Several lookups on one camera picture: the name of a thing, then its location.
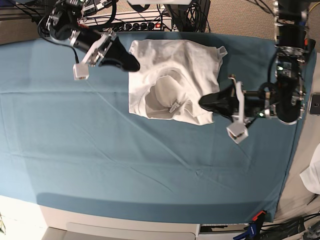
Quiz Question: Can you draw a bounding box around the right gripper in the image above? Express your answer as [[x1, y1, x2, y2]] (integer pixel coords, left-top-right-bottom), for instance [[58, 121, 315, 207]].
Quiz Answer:
[[69, 28, 140, 72]]

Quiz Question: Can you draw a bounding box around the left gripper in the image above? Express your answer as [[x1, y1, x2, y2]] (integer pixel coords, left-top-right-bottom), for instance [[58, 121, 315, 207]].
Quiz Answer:
[[198, 74, 271, 125]]

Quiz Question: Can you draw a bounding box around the white T-shirt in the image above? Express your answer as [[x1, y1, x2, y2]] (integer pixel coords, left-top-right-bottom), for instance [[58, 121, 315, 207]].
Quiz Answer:
[[128, 39, 228, 126]]

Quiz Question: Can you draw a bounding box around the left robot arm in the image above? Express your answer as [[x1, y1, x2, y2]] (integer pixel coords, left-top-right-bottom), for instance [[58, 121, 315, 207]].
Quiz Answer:
[[198, 0, 313, 127]]

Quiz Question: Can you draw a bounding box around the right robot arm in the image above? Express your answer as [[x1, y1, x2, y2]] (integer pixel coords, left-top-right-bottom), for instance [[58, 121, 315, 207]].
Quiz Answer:
[[37, 0, 140, 80]]

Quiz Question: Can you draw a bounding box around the grey device right edge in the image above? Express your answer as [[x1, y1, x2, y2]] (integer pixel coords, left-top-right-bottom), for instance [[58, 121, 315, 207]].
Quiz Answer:
[[309, 92, 320, 116]]

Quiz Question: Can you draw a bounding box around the black orange clamp top right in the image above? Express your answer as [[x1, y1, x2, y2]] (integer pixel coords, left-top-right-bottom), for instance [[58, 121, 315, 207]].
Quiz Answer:
[[303, 38, 316, 59]]

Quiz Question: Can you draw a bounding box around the black orange clamp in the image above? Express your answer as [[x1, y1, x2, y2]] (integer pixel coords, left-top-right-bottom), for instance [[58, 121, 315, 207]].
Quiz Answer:
[[252, 210, 268, 225], [303, 38, 316, 59]]

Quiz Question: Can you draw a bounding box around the teal table cloth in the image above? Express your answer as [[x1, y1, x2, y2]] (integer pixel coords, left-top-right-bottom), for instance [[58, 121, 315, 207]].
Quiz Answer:
[[0, 39, 304, 224]]

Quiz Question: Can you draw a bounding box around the white cloth right edge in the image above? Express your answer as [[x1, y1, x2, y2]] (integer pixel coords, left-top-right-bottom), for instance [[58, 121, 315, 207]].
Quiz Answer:
[[300, 148, 320, 195]]

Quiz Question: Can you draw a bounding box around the black orange clamp bottom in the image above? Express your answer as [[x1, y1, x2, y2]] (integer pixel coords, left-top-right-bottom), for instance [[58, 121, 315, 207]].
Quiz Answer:
[[252, 210, 268, 225]]

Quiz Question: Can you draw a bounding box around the blue clamp bottom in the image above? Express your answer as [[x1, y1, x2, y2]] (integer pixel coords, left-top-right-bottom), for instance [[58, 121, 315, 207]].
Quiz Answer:
[[233, 223, 262, 240]]

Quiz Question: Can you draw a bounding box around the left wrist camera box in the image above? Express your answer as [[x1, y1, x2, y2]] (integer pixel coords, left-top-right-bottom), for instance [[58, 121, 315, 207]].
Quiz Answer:
[[226, 121, 249, 144]]

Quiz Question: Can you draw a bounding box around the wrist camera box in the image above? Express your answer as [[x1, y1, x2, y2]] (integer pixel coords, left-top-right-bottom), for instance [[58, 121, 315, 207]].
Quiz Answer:
[[72, 63, 90, 81], [226, 121, 249, 144]]

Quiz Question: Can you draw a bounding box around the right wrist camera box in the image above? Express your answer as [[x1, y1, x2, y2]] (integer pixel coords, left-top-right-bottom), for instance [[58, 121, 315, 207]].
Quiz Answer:
[[72, 63, 90, 81]]

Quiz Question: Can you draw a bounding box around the black power strip red switch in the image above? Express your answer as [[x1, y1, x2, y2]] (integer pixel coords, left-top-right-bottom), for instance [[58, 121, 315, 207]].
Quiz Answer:
[[111, 22, 163, 32]]

